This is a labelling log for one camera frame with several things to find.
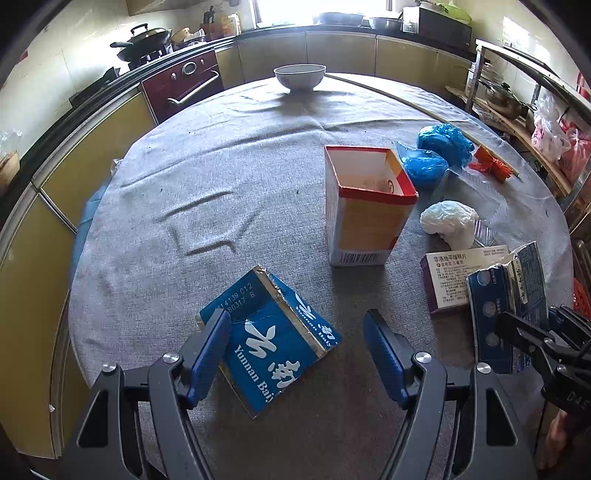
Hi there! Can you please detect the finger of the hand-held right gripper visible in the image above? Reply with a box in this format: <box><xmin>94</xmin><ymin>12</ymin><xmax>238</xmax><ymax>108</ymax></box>
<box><xmin>495</xmin><ymin>311</ymin><xmax>561</xmax><ymax>376</ymax></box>
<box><xmin>547</xmin><ymin>305</ymin><xmax>591</xmax><ymax>352</ymax></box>

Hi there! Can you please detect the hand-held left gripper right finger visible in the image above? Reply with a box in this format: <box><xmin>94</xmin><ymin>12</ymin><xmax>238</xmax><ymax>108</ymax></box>
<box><xmin>361</xmin><ymin>308</ymin><xmax>539</xmax><ymax>480</ymax></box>

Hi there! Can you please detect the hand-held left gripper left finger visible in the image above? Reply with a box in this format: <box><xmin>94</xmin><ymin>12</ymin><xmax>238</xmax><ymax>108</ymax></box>
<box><xmin>60</xmin><ymin>308</ymin><xmax>233</xmax><ymax>480</ymax></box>

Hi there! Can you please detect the red plastic basket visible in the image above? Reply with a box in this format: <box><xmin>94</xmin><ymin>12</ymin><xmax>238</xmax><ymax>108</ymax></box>
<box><xmin>573</xmin><ymin>277</ymin><xmax>591</xmax><ymax>320</ymax></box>

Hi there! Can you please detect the torn blue box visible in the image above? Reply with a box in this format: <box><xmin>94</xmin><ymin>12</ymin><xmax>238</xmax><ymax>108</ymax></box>
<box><xmin>466</xmin><ymin>241</ymin><xmax>551</xmax><ymax>376</ymax></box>

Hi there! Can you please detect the blue carton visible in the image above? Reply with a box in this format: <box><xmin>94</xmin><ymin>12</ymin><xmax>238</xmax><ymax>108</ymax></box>
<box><xmin>199</xmin><ymin>265</ymin><xmax>343</xmax><ymax>420</ymax></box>

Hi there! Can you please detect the white and purple medicine box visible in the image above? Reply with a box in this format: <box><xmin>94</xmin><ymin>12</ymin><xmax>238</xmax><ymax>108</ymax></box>
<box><xmin>420</xmin><ymin>245</ymin><xmax>509</xmax><ymax>315</ymax></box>

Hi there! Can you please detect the white plastic bag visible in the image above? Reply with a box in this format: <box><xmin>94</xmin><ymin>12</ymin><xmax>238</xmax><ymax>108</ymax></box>
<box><xmin>420</xmin><ymin>200</ymin><xmax>479</xmax><ymax>250</ymax></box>

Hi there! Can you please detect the orange and white carton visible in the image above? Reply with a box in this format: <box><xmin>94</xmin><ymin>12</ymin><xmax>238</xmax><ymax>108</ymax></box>
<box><xmin>324</xmin><ymin>145</ymin><xmax>419</xmax><ymax>267</ymax></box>

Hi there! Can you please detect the clear plastic packaging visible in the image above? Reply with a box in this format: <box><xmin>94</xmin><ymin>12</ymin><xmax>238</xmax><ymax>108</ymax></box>
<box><xmin>438</xmin><ymin>168</ymin><xmax>509</xmax><ymax>247</ymax></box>

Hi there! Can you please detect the orange plastic wrapper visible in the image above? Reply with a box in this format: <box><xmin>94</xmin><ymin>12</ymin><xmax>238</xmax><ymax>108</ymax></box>
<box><xmin>468</xmin><ymin>146</ymin><xmax>513</xmax><ymax>184</ymax></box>

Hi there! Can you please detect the red plastic bag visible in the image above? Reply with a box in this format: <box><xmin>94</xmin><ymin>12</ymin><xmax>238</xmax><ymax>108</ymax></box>
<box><xmin>558</xmin><ymin>119</ymin><xmax>591</xmax><ymax>182</ymax></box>

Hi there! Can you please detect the grey tablecloth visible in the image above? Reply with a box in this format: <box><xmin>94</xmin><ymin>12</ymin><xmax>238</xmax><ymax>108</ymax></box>
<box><xmin>68</xmin><ymin>72</ymin><xmax>576</xmax><ymax>480</ymax></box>

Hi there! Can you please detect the crumpled blue plastic bag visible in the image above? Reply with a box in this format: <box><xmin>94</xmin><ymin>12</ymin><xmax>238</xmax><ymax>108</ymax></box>
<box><xmin>395</xmin><ymin>142</ymin><xmax>450</xmax><ymax>190</ymax></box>
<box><xmin>417</xmin><ymin>123</ymin><xmax>476</xmax><ymax>168</ymax></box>

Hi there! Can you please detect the pink plastic bag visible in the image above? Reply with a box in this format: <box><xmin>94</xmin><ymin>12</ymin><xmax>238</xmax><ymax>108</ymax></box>
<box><xmin>530</xmin><ymin>95</ymin><xmax>574</xmax><ymax>162</ymax></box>

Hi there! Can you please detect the metal storage rack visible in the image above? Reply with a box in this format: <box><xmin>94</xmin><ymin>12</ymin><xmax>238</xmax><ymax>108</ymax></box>
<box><xmin>445</xmin><ymin>39</ymin><xmax>591</xmax><ymax>232</ymax></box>

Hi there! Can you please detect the metal pot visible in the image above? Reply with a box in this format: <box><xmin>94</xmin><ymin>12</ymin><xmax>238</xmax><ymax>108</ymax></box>
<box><xmin>484</xmin><ymin>82</ymin><xmax>525</xmax><ymax>119</ymax></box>

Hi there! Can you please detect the thin bamboo stick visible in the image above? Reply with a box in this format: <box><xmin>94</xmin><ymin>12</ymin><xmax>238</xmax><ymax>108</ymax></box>
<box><xmin>325</xmin><ymin>73</ymin><xmax>523</xmax><ymax>179</ymax></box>

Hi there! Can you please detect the dark red oven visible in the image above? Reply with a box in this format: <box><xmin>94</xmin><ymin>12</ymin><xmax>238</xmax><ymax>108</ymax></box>
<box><xmin>140</xmin><ymin>49</ymin><xmax>225</xmax><ymax>123</ymax></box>

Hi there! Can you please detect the white bowl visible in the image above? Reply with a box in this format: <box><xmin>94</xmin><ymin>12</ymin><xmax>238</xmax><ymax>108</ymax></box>
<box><xmin>273</xmin><ymin>64</ymin><xmax>327</xmax><ymax>92</ymax></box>

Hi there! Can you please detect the black microwave oven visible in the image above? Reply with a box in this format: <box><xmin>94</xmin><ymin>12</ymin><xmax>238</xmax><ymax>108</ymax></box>
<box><xmin>402</xmin><ymin>6</ymin><xmax>473</xmax><ymax>49</ymax></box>

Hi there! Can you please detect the black wok with lid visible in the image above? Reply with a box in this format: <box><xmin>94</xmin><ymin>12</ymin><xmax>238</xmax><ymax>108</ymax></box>
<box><xmin>109</xmin><ymin>23</ymin><xmax>173</xmax><ymax>64</ymax></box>

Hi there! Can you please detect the knife block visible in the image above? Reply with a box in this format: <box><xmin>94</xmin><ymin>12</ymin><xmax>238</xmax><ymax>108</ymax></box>
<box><xmin>199</xmin><ymin>5</ymin><xmax>225</xmax><ymax>42</ymax></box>

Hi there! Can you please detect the metal basin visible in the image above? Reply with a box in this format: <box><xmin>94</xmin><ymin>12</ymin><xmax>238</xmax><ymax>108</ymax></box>
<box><xmin>368</xmin><ymin>16</ymin><xmax>405</xmax><ymax>32</ymax></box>
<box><xmin>312</xmin><ymin>12</ymin><xmax>366</xmax><ymax>27</ymax></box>

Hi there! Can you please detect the green lid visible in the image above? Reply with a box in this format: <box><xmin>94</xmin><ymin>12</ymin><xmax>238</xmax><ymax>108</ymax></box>
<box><xmin>417</xmin><ymin>1</ymin><xmax>472</xmax><ymax>24</ymax></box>

